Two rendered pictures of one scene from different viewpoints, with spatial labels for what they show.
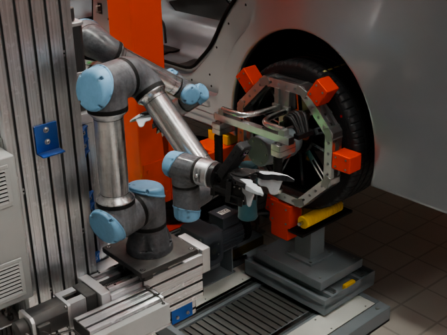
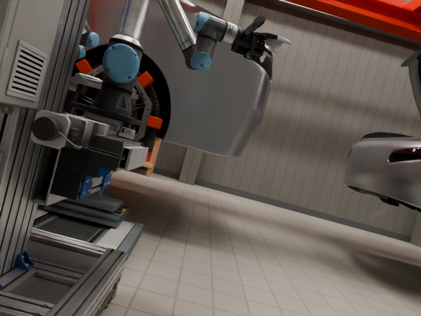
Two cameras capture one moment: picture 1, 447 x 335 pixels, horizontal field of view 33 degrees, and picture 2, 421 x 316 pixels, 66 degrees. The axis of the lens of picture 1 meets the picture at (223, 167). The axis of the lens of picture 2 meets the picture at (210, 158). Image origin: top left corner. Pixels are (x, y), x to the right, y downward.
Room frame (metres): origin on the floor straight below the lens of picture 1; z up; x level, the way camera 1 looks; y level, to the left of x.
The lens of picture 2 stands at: (0.98, 0.96, 0.79)
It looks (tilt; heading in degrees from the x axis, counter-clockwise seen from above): 2 degrees down; 309
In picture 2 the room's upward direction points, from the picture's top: 15 degrees clockwise
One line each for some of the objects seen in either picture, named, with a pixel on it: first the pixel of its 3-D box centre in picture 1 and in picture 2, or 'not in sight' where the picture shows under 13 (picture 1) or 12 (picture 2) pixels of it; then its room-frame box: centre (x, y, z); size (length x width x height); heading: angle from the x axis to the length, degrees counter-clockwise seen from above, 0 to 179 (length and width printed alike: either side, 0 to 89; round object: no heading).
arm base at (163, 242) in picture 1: (148, 234); (114, 100); (2.10, 0.24, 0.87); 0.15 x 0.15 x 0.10
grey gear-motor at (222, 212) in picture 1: (223, 244); not in sight; (3.10, 0.01, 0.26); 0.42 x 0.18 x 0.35; 132
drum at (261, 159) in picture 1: (275, 145); not in sight; (2.89, -0.22, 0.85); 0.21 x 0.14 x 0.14; 132
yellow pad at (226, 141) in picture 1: (227, 133); not in sight; (3.40, -0.03, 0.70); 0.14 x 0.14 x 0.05; 42
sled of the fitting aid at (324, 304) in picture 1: (308, 271); (89, 207); (3.05, -0.40, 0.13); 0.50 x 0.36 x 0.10; 42
